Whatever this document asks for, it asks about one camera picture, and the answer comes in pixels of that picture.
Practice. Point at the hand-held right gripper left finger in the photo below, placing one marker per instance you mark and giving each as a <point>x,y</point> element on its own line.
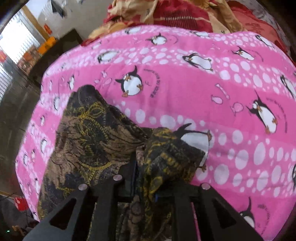
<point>129,169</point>

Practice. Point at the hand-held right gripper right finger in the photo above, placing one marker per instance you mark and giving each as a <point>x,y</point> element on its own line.
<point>167,195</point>

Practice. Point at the brown patterned garment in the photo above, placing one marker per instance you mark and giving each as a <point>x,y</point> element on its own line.
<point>92,134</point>

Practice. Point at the pink penguin blanket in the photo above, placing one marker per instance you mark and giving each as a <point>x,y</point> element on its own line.
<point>185,97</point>

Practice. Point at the red round object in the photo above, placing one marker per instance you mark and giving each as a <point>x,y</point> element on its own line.
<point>21,204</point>

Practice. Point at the dark wooden furniture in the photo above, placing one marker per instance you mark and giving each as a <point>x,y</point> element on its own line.
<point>62,53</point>

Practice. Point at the yellow box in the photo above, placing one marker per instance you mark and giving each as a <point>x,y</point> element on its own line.
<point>47,45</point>

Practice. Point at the window with blinds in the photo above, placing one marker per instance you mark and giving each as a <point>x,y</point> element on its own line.
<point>16,53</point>

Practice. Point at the red floral quilt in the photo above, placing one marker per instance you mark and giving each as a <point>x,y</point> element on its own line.
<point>185,11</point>

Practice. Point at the dark hanging cloth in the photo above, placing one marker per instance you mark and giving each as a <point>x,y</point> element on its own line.
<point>57,7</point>

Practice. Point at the orange wall sign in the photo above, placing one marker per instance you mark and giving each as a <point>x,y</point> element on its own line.
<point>48,29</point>

